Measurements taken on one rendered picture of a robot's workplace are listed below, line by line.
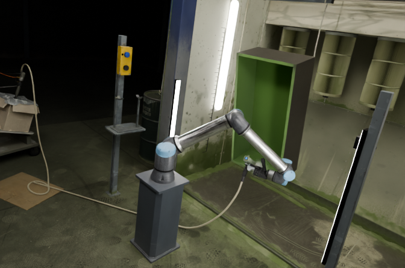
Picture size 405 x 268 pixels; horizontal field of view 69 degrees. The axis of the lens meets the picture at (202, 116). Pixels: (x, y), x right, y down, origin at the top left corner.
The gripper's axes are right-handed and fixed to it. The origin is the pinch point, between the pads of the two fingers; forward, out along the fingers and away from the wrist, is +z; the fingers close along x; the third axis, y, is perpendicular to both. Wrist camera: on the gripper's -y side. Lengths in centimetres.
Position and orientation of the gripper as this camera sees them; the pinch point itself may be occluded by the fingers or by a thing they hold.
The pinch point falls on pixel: (246, 163)
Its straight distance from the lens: 263.3
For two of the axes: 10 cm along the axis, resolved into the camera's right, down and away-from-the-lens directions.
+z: -8.7, -2.8, 4.1
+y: -3.7, 9.1, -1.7
